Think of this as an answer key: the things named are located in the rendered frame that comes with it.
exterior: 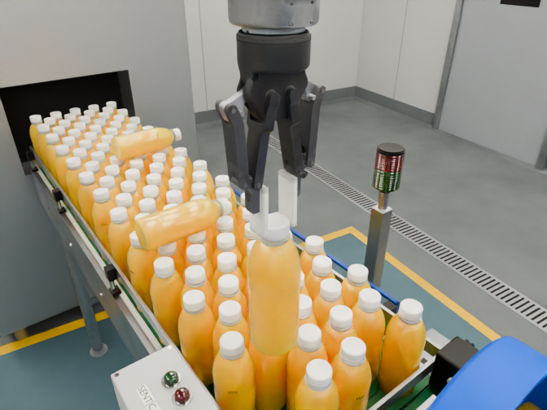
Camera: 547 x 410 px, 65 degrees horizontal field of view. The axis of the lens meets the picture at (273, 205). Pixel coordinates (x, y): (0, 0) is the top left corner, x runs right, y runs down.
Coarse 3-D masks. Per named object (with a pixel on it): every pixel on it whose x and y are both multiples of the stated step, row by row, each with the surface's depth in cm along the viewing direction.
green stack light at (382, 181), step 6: (378, 174) 99; (384, 174) 98; (390, 174) 98; (396, 174) 98; (378, 180) 100; (384, 180) 99; (390, 180) 98; (396, 180) 99; (378, 186) 100; (384, 186) 100; (390, 186) 99; (396, 186) 100
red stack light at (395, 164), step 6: (378, 156) 98; (384, 156) 96; (390, 156) 96; (396, 156) 96; (402, 156) 96; (378, 162) 98; (384, 162) 97; (390, 162) 96; (396, 162) 96; (402, 162) 97; (378, 168) 99; (384, 168) 97; (390, 168) 97; (396, 168) 97
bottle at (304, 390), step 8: (304, 376) 65; (304, 384) 65; (296, 392) 66; (304, 392) 64; (312, 392) 64; (320, 392) 64; (328, 392) 64; (336, 392) 65; (296, 400) 66; (304, 400) 64; (312, 400) 64; (320, 400) 63; (328, 400) 64; (336, 400) 65; (296, 408) 66; (304, 408) 64; (312, 408) 64; (320, 408) 64; (328, 408) 64; (336, 408) 65
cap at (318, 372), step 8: (312, 360) 65; (320, 360) 65; (312, 368) 64; (320, 368) 64; (328, 368) 64; (312, 376) 63; (320, 376) 63; (328, 376) 63; (312, 384) 63; (320, 384) 63; (328, 384) 64
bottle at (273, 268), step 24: (264, 240) 54; (288, 240) 54; (264, 264) 54; (288, 264) 54; (264, 288) 55; (288, 288) 55; (264, 312) 57; (288, 312) 58; (264, 336) 59; (288, 336) 60
